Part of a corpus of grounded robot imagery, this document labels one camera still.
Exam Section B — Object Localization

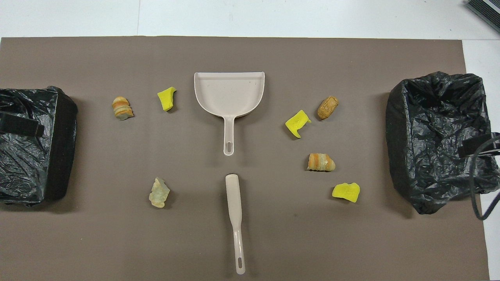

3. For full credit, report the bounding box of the striped orange bread slice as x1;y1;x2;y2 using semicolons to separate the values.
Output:
112;96;134;120

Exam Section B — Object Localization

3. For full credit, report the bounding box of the yellow sponge with green back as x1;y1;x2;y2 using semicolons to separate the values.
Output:
332;182;361;203

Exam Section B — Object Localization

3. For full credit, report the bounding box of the small yellow sponge chunk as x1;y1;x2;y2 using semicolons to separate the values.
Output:
157;87;177;112

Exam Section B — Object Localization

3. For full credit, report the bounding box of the pale torn bread piece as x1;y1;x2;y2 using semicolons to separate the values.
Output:
149;178;171;208

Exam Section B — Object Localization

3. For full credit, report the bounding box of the brown bread roll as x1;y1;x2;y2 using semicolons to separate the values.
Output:
317;96;339;120

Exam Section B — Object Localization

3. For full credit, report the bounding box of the striped orange croissant roll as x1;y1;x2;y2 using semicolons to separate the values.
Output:
307;153;336;172

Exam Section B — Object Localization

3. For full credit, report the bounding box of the notched yellow sponge piece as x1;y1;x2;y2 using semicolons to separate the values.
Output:
285;110;312;139

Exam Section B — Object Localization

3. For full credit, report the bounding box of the beige plastic dustpan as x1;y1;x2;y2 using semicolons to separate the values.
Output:
194;72;265;156

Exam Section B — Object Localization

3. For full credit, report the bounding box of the beige hand brush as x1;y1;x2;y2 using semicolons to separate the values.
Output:
225;174;246;275

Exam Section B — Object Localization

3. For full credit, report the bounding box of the black bag lined bin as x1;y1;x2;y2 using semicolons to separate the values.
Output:
386;71;500;215
0;86;78;206

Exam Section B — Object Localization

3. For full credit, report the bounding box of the dark ribbed object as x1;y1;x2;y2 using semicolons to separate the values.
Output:
466;0;500;34

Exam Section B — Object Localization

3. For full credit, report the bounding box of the brown paper table mat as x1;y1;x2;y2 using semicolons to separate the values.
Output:
0;36;491;281

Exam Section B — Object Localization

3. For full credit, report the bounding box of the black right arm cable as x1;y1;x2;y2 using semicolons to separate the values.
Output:
469;135;500;221

